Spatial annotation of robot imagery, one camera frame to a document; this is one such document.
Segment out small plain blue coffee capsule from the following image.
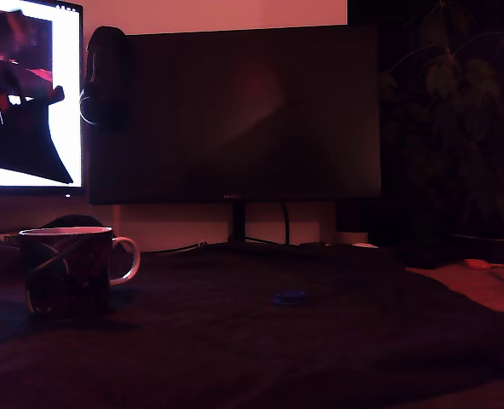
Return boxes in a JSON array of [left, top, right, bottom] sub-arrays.
[[272, 288, 308, 307]]

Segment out dark rounded object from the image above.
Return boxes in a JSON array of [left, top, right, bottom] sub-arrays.
[[38, 214, 106, 231]]

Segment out lit computer monitor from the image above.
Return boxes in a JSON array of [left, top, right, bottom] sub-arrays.
[[0, 0, 85, 198]]

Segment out black headphones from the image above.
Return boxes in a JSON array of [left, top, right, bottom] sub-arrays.
[[79, 25, 129, 131]]

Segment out dark computer monitor with stand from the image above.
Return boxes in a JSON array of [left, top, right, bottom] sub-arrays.
[[88, 24, 382, 246]]

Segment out dark table cloth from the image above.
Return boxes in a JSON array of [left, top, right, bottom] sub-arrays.
[[0, 242, 504, 409]]

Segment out leafy houseplant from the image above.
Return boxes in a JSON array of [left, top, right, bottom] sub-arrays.
[[379, 0, 504, 242]]

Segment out dark patterned mug, white handle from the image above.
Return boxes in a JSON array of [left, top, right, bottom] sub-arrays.
[[18, 226, 141, 319]]

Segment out dark cable with connector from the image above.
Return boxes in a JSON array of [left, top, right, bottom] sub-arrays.
[[140, 240, 209, 256]]

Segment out black monitor cable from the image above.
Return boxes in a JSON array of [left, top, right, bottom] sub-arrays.
[[281, 202, 291, 246]]

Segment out red-handled tool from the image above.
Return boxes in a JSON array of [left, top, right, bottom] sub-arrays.
[[463, 257, 504, 270]]

